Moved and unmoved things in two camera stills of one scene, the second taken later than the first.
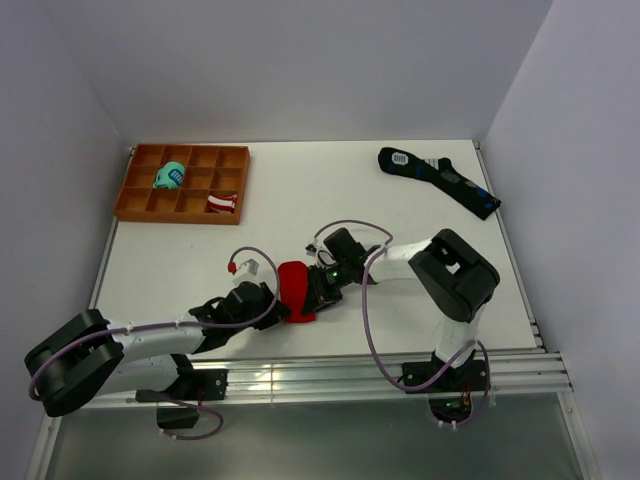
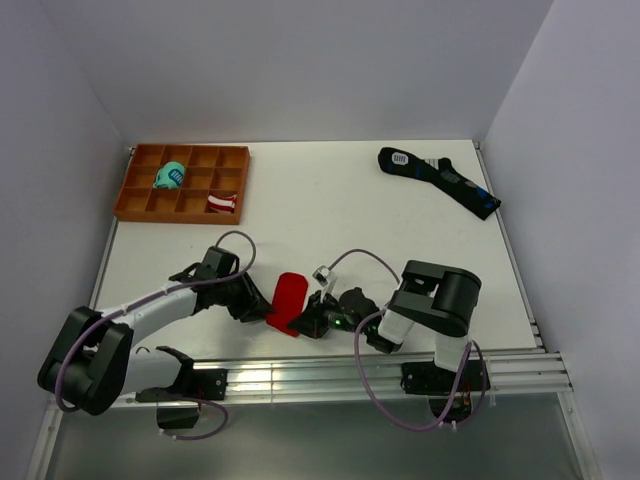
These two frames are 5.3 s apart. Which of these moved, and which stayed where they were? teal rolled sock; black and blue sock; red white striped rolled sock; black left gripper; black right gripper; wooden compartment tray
Moved: black left gripper; black right gripper
Stayed: teal rolled sock; wooden compartment tray; black and blue sock; red white striped rolled sock
